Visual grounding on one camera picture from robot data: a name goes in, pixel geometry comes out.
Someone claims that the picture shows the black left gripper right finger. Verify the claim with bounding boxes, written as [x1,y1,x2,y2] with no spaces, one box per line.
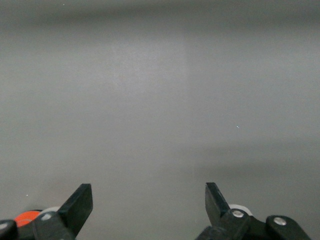
[194,182,312,240]

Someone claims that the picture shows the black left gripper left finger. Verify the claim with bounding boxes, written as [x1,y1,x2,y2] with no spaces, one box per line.
[0,183,94,240]

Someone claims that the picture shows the orange cylindrical can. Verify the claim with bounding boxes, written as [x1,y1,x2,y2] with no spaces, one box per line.
[13,209,43,228]

